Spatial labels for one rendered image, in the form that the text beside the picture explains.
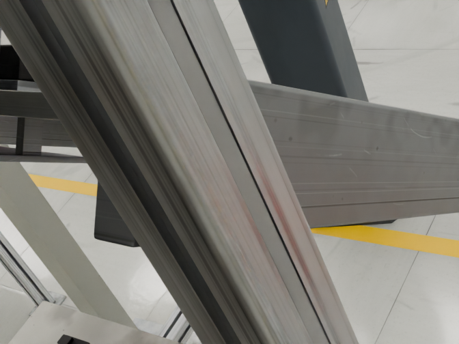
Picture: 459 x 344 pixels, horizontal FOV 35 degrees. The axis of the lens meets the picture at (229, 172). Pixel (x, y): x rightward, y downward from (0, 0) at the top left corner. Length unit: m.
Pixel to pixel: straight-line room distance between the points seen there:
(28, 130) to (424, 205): 0.35
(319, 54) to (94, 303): 0.72
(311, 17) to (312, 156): 1.25
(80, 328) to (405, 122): 0.74
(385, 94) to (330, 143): 1.95
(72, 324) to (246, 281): 0.87
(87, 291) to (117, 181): 1.37
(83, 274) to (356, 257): 0.66
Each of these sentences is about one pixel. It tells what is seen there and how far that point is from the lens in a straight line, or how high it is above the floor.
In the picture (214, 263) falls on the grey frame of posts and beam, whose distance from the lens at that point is 0.23.
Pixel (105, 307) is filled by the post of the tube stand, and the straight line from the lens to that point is 1.63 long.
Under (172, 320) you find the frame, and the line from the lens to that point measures 1.44.
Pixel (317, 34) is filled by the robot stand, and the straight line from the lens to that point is 1.59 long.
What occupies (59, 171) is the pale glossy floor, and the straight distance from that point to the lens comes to 2.65.
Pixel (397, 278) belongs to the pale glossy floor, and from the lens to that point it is 1.76.
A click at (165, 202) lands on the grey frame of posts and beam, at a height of 1.19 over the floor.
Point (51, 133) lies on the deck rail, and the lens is 1.10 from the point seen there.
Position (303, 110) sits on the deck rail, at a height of 1.14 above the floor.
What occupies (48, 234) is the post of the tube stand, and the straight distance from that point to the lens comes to 1.49.
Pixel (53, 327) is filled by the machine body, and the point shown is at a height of 0.62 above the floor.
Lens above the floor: 1.32
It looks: 36 degrees down
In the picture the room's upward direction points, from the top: 26 degrees counter-clockwise
